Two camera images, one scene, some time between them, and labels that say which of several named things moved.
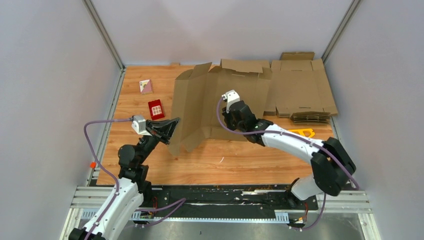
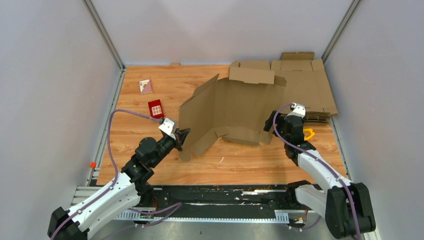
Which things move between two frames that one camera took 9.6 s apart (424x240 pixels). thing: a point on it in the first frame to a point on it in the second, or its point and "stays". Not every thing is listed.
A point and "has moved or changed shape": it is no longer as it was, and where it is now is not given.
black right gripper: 226,116 to 268,123
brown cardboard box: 197,95 has moved or changed shape
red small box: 156,109 stays
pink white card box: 145,87 stays
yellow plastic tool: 300,132 stays
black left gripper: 162,130 to 180,134
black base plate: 229,198 stays
